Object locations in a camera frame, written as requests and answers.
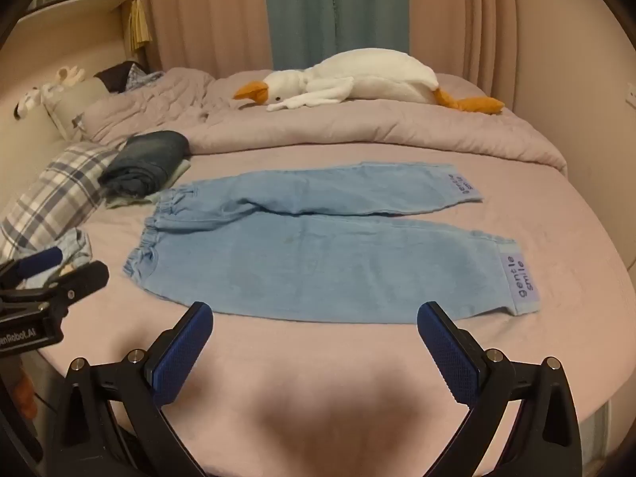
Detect teal curtain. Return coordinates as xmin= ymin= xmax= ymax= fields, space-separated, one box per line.
xmin=262 ymin=0 xmax=411 ymax=71

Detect white goose plush toy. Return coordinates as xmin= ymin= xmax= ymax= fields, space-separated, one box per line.
xmin=233 ymin=48 xmax=506 ymax=116

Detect yellow hanging cloth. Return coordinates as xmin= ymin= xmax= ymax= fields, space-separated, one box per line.
xmin=128 ymin=0 xmax=154 ymax=54

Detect plaid pillow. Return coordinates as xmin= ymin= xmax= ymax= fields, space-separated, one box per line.
xmin=0 ymin=142 xmax=120 ymax=262

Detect dark grey object at left edge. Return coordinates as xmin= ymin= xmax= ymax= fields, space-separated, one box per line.
xmin=98 ymin=130 xmax=190 ymax=196

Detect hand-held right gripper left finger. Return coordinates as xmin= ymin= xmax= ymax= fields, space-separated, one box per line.
xmin=44 ymin=301 xmax=215 ymax=477

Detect blue checked cloth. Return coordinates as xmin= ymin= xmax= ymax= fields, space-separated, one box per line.
xmin=125 ymin=66 xmax=166 ymax=92

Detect pink curtain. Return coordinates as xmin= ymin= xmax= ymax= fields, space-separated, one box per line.
xmin=134 ymin=0 xmax=587 ymax=115

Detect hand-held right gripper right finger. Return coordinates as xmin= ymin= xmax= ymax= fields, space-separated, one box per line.
xmin=417 ymin=301 xmax=583 ymax=477

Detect small white plush toy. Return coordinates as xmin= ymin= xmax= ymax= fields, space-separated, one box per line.
xmin=14 ymin=65 xmax=86 ymax=121

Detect pink quilt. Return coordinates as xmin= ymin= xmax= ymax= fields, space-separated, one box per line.
xmin=79 ymin=67 xmax=568 ymax=177

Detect pink sheeted bed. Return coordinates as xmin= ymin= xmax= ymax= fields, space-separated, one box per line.
xmin=35 ymin=72 xmax=636 ymax=477

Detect dark brown cloth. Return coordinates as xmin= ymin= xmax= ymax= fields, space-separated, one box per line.
xmin=93 ymin=60 xmax=146 ymax=95

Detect light blue denim pants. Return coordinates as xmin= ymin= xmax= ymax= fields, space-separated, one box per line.
xmin=122 ymin=161 xmax=541 ymax=325

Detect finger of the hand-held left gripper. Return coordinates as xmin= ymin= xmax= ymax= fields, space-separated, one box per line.
xmin=0 ymin=247 xmax=64 ymax=289
xmin=47 ymin=260 xmax=110 ymax=309

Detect light blue crumpled cloth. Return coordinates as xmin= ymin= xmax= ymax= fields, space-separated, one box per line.
xmin=52 ymin=229 xmax=95 ymax=270

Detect person's left hand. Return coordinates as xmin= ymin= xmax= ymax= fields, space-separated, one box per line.
xmin=11 ymin=372 xmax=39 ymax=421

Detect grey pillow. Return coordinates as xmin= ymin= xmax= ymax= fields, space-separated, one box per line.
xmin=46 ymin=77 xmax=111 ymax=141

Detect beige headboard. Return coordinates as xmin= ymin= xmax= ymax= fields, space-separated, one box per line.
xmin=0 ymin=9 xmax=131 ymax=209

